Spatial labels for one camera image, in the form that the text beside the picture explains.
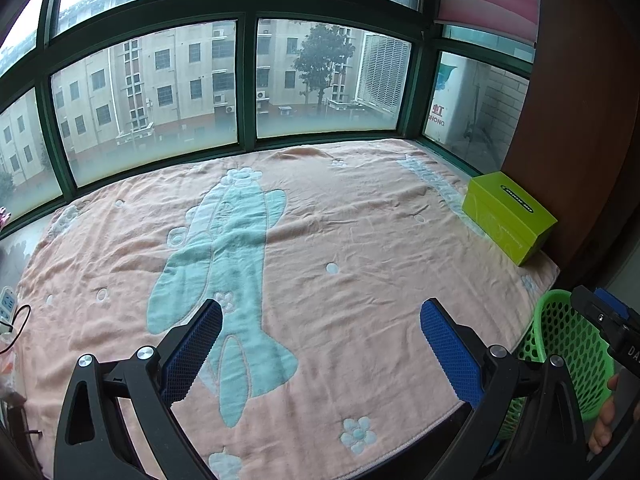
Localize green plastic mesh basket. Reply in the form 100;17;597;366
495;289;617;441

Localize white power strip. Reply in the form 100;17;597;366
0;286;18;333

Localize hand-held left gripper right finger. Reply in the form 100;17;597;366
419;298;591;480

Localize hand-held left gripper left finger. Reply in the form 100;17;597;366
54;298;224;480

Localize black cable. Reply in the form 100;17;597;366
0;305;32;356

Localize pink printed blanket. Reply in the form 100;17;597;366
12;137;561;480

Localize green cardboard box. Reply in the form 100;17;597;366
461;171;558;267

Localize person's right hand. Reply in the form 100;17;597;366
587;372;623;456

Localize green window frame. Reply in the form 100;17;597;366
0;0;536;226

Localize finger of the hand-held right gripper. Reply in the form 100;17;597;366
570;285;623;347
594;287;631;322

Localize white outdoor air conditioner unit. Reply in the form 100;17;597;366
425;52;481;143

